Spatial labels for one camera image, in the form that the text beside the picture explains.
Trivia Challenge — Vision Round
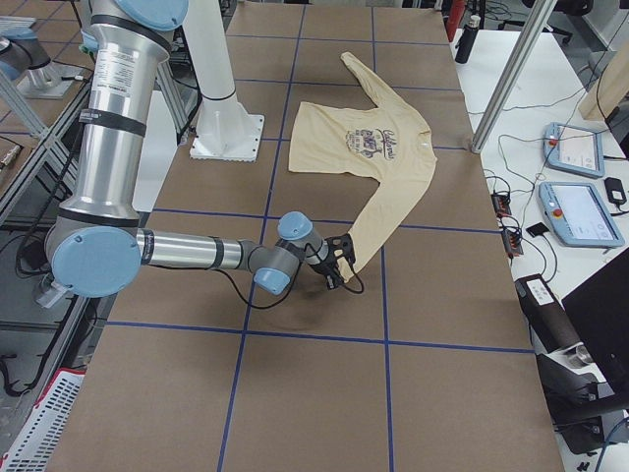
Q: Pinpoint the white perforated basket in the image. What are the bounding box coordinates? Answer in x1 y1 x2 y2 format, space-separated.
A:
1 368 86 471

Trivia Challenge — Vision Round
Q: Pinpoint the orange circuit board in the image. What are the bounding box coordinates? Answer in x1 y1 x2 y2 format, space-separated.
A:
490 193 512 218
501 227 524 259

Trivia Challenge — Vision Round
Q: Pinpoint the near orange circuit board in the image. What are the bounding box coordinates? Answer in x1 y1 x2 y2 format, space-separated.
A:
501 227 524 259

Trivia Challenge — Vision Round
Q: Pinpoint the near blue teach pendant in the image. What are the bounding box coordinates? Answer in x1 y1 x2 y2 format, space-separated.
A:
538 182 625 249

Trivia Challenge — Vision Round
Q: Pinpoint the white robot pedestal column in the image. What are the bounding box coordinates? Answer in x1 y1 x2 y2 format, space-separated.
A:
183 0 264 162

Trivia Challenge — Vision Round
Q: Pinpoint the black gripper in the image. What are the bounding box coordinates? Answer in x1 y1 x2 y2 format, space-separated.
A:
312 253 344 290

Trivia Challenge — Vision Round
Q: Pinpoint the black water bottle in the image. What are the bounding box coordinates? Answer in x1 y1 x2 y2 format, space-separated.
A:
455 15 482 64

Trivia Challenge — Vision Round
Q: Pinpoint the aluminium frame post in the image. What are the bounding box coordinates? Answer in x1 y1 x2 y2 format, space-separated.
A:
470 0 556 153

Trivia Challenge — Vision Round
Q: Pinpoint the far orange circuit board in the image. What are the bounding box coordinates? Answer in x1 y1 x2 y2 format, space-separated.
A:
490 193 512 218

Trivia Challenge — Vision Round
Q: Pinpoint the black monitor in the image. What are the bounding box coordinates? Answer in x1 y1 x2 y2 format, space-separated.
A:
562 251 629 393

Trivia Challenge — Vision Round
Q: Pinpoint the black small square pad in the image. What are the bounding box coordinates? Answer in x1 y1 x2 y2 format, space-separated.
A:
526 222 549 238

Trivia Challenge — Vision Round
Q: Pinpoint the cream long-sleeve graphic shirt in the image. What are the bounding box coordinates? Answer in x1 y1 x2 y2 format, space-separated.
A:
289 51 437 281

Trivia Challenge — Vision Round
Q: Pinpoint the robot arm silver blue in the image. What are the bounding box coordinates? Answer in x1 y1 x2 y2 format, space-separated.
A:
45 1 351 298

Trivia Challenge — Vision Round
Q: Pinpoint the far blue teach pendant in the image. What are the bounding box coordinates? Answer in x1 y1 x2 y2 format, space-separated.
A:
543 122 604 179

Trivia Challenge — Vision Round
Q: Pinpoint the black power adapter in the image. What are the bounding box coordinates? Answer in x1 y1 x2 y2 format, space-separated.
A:
603 177 627 206

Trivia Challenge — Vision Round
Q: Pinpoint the blue teach pendant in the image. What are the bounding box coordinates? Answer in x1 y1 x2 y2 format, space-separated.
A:
538 182 625 249
543 122 604 179

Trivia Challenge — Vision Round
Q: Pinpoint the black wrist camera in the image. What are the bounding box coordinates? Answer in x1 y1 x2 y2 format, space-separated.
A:
326 233 356 265

